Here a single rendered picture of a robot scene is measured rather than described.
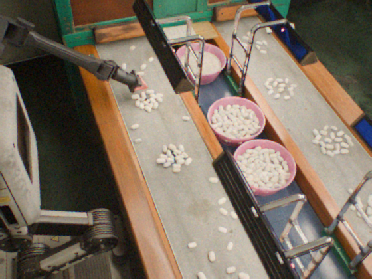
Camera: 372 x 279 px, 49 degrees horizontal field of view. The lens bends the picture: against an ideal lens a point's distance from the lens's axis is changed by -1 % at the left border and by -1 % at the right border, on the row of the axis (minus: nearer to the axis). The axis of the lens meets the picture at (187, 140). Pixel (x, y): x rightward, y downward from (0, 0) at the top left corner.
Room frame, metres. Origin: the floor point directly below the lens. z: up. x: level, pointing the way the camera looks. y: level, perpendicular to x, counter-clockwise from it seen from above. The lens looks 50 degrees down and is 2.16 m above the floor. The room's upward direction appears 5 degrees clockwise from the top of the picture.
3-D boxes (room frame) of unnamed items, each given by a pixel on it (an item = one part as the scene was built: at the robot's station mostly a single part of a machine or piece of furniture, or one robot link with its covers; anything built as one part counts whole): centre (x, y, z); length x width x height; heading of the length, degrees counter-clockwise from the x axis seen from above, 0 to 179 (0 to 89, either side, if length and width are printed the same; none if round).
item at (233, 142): (1.32, -0.22, 0.72); 0.27 x 0.27 x 0.10
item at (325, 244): (0.59, -0.33, 0.90); 0.20 x 0.19 x 0.45; 24
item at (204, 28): (1.92, 0.06, 0.77); 0.33 x 0.15 x 0.01; 114
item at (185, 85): (1.45, 0.15, 1.08); 0.62 x 0.08 x 0.07; 24
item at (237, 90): (1.64, -0.29, 0.90); 0.20 x 0.19 x 0.45; 24
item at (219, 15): (2.11, -0.23, 0.83); 0.30 x 0.06 x 0.07; 114
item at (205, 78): (1.72, -0.03, 0.72); 0.27 x 0.27 x 0.10
